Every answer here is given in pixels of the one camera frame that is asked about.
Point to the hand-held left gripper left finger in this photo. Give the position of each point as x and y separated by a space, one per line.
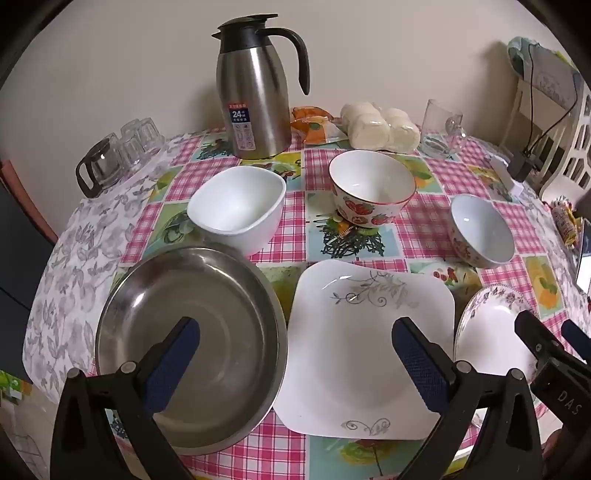
173 364

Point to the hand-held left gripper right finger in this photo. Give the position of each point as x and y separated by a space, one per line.
418 364

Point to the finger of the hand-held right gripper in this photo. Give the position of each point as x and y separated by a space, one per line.
579 344
535 341

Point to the floral rim plate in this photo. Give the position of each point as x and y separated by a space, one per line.
489 332

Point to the stainless steel basin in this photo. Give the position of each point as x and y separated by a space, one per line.
221 323

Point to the white square plate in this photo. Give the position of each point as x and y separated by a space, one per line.
351 350

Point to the small floral bowl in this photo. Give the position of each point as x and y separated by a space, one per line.
480 226

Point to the white square bowl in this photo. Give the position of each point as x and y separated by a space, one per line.
235 203

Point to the strawberry print bowl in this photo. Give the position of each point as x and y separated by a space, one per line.
369 180

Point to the colourful candy packet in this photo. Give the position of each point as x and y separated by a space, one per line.
565 221

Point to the pink checked tablecloth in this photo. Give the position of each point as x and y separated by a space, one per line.
415 230

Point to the green carton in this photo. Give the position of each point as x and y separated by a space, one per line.
11 383

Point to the black charger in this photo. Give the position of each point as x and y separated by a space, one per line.
521 166

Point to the dark furniture with brown edge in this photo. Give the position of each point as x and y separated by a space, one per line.
18 277

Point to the white chair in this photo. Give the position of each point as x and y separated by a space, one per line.
572 166

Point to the small glass cup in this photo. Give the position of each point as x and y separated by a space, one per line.
131 145
150 134

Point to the clear glass mug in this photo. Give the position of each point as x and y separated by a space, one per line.
436 124

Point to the bag of steamed buns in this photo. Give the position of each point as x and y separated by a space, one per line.
369 127

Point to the orange snack packet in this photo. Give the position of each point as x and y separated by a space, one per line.
318 129

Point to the cloth on chair back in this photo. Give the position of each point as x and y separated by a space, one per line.
549 78

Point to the stainless steel thermos jug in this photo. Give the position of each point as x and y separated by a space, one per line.
254 92

